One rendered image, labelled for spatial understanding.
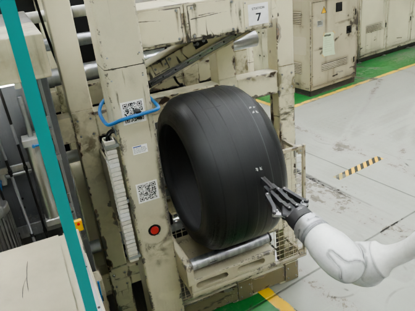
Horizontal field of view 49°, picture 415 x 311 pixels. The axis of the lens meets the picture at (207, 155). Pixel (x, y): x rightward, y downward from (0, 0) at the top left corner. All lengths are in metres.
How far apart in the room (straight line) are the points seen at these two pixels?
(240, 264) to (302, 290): 1.21
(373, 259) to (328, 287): 1.67
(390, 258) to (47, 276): 0.88
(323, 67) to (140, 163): 4.95
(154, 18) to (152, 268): 0.91
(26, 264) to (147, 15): 0.93
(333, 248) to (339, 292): 1.75
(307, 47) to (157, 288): 4.71
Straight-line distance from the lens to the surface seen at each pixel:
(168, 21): 1.71
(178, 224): 1.93
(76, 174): 2.34
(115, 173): 1.52
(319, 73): 6.23
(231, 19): 1.81
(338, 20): 6.35
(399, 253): 1.31
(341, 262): 1.19
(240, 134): 1.47
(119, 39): 1.40
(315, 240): 1.23
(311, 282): 2.99
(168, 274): 1.77
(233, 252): 1.74
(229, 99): 1.56
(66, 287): 1.16
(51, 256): 1.28
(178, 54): 1.89
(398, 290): 3.01
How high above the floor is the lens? 1.96
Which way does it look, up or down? 25 degrees down
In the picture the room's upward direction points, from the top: 6 degrees counter-clockwise
